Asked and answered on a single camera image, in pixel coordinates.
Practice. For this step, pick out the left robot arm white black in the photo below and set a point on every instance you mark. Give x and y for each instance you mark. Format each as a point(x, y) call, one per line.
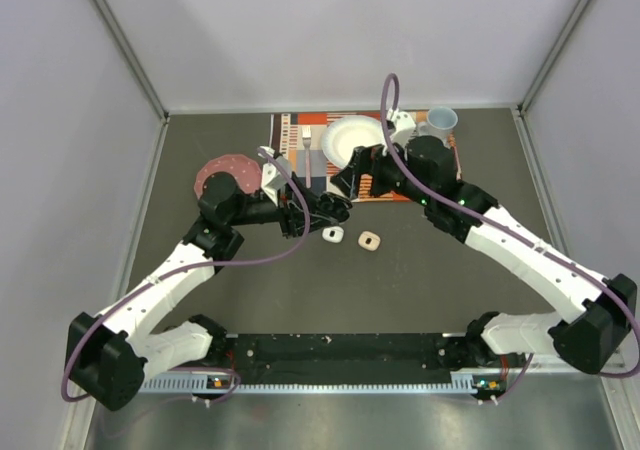
point(111, 354)

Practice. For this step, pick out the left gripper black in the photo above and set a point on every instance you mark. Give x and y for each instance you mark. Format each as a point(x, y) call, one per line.
point(292, 220)

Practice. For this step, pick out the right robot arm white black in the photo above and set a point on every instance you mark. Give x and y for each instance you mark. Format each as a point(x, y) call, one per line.
point(591, 313)

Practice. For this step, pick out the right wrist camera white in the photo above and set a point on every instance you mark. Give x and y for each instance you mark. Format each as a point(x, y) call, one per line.
point(402, 126)

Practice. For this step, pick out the white earbud charging case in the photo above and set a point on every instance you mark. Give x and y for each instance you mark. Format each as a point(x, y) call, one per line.
point(333, 234)

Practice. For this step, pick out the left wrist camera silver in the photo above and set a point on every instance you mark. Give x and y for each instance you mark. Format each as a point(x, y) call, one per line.
point(274, 174)

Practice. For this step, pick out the colourful patchwork placemat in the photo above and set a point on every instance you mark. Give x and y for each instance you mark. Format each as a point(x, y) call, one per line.
point(287, 137)

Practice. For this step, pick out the pink beige earbud charging case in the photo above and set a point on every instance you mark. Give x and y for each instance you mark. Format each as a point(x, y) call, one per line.
point(369, 241)

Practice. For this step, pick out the light blue mug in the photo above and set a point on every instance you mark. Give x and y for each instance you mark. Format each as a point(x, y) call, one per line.
point(440, 123)

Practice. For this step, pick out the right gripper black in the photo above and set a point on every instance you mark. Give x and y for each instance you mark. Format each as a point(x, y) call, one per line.
point(371, 160)

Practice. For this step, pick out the fork with pink handle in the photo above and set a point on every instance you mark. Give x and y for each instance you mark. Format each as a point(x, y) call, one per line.
point(307, 141)

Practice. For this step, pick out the white plate blue rim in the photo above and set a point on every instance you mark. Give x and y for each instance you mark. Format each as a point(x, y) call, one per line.
point(345, 134)

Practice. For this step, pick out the pink dotted plate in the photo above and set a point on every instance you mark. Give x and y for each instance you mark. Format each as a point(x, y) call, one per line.
point(245, 171)

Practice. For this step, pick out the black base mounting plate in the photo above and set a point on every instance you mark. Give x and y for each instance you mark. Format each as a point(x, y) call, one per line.
point(342, 359)

